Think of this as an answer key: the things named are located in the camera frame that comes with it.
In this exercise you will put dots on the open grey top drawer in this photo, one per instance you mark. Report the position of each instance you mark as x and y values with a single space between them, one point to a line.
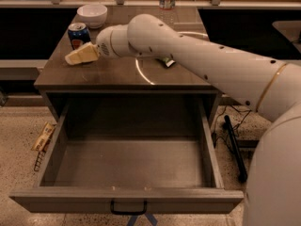
156 149

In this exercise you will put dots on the black drawer handle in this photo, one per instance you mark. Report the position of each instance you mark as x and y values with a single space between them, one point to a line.
128 208

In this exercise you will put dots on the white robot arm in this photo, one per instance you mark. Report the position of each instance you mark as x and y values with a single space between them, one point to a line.
270 87

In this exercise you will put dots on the green chip bag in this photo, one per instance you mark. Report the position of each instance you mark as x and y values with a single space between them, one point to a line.
167 62

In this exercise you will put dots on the wire basket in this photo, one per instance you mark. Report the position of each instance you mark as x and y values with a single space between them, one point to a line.
41 154

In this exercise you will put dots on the grey cabinet with top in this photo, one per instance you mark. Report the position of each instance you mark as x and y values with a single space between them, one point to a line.
58 80

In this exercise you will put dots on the blue tape on floor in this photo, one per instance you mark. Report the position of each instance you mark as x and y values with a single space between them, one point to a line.
149 218

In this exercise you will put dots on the yellow snack packet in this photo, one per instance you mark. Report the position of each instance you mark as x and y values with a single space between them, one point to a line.
43 137

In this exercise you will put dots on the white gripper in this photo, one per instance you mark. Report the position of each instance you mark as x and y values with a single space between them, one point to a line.
103 44

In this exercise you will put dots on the blue pepsi can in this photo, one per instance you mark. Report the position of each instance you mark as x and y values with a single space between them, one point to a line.
78 34

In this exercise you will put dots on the black table leg base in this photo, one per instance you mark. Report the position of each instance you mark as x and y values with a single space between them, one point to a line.
236 146

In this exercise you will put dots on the white ceramic bowl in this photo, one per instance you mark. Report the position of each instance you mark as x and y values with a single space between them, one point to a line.
92 15

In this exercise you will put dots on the clear plastic water bottle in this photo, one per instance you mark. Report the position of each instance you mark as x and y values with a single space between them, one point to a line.
167 11

